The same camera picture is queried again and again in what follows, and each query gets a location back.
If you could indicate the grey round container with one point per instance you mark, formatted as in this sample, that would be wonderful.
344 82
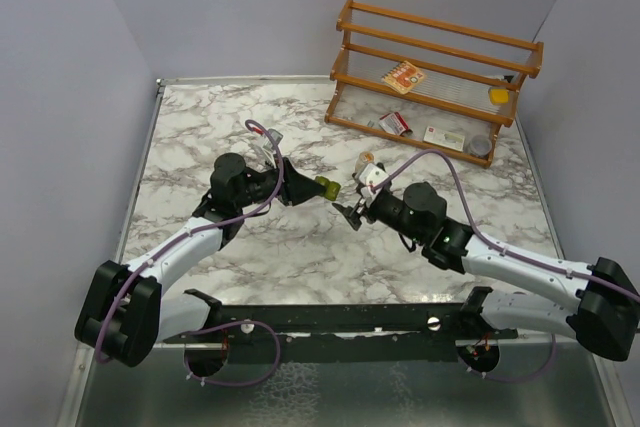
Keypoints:
479 146

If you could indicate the clear pill bottle gold lid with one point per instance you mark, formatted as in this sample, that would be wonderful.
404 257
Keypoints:
362 160

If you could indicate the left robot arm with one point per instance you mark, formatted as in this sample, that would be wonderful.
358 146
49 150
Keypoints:
123 314

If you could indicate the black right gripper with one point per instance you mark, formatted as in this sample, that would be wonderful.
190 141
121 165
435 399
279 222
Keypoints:
353 217

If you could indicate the red white medicine packet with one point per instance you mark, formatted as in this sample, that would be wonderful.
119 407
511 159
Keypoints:
395 124

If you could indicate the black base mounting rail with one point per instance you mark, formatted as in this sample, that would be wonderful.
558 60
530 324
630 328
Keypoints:
337 333

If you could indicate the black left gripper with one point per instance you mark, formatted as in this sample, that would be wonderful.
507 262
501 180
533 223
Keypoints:
296 188

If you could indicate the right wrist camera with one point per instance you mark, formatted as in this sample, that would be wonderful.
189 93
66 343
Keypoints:
368 184

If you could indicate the orange snack packet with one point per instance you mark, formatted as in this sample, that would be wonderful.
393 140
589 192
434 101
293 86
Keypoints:
404 77

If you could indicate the white green medicine box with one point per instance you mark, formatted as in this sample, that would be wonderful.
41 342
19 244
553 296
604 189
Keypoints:
444 138

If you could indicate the green pill organizer box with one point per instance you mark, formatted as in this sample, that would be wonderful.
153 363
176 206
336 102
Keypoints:
331 189

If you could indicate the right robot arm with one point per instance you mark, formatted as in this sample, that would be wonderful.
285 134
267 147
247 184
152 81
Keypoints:
595 304

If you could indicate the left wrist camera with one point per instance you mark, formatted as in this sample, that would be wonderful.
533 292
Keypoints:
264 148

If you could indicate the yellow lid container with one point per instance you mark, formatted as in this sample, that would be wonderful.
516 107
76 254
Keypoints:
498 96

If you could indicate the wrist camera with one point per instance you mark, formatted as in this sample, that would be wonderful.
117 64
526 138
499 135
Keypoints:
264 148
368 184

